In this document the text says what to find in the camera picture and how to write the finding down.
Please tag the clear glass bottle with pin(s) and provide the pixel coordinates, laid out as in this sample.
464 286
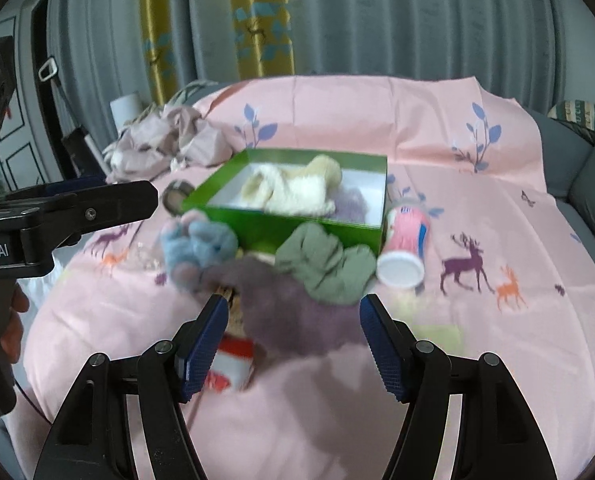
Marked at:
144 249

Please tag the purple fluffy towel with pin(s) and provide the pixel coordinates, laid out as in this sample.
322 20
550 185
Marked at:
279 315

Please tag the purple fluffy cloth in box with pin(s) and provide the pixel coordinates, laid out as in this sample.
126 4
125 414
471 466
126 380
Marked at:
350 206

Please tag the green knitted cloth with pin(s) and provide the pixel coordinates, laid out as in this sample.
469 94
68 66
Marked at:
330 273

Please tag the yellow patterned curtain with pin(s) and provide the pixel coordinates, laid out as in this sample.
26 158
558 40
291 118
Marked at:
222 40

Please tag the yellow tissue pack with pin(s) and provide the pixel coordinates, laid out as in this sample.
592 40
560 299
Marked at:
233 365

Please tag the pink yogurt cup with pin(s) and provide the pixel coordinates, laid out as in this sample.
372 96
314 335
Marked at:
401 262

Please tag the grey curtain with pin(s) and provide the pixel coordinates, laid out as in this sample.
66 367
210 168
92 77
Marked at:
534 51

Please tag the crumpled beige cloth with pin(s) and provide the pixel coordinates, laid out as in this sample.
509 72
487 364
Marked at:
167 137

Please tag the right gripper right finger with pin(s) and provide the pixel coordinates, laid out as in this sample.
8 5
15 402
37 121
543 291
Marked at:
386 343

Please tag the blue plush mouse toy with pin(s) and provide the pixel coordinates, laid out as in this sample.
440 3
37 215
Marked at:
192 243

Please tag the grey sofa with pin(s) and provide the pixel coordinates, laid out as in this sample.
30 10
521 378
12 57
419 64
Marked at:
569 164

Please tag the patterned throw pillow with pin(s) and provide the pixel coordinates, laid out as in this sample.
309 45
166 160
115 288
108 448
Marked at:
577 115

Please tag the white cylinder container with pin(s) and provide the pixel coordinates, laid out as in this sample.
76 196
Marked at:
125 109

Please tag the cream knitted fluffy cloth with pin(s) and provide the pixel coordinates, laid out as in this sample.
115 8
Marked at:
302 191

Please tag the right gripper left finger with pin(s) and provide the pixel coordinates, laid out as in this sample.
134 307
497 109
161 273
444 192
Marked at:
196 344

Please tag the person's left hand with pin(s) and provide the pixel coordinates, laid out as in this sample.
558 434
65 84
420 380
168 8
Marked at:
13 302

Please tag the green cardboard box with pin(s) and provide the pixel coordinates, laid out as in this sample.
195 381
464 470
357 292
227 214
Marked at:
219 198

